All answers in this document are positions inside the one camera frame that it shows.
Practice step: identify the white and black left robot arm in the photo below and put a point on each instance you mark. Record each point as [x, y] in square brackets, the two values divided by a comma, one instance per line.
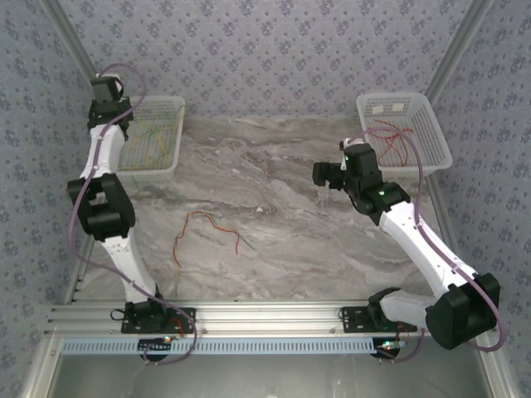
[103, 149]

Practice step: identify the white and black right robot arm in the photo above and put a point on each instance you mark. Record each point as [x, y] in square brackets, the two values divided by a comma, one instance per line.
[419, 240]

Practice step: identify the white sticker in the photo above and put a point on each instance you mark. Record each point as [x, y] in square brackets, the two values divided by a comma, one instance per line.
[397, 108]
[378, 110]

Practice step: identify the white perforated basket with stickers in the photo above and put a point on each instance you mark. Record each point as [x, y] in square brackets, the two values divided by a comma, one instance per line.
[431, 137]

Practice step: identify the white perforated plastic basket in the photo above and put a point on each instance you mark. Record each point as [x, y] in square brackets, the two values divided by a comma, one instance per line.
[166, 166]

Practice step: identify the small black controller board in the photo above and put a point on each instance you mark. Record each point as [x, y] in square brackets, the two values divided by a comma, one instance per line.
[155, 347]
[388, 349]

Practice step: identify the grey metal bottom panel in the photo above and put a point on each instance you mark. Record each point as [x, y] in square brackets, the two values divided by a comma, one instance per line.
[269, 377]

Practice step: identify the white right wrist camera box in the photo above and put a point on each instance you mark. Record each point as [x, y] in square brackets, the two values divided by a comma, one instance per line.
[344, 155]

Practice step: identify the aluminium frame post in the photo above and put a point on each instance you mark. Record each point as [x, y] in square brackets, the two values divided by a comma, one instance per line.
[456, 45]
[74, 45]

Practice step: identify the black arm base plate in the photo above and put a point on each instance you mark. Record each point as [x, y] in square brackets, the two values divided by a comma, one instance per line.
[352, 319]
[186, 316]

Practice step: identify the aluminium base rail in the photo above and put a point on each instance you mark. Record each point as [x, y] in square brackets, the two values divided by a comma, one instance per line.
[269, 317]

